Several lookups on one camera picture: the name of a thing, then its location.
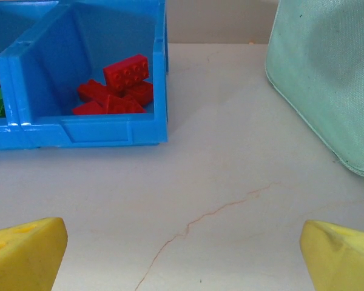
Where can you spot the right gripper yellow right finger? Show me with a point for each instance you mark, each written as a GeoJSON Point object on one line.
{"type": "Point", "coordinates": [342, 263]}

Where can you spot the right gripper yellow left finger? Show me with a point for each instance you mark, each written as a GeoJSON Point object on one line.
{"type": "Point", "coordinates": [21, 260]}

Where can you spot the large red lego brick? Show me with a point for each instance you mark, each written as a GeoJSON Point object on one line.
{"type": "Point", "coordinates": [121, 105]}

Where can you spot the blue three-compartment plastic bin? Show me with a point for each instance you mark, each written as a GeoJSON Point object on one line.
{"type": "Point", "coordinates": [94, 130]}

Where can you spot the mint green zipped case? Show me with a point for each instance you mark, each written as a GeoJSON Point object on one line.
{"type": "Point", "coordinates": [321, 75]}

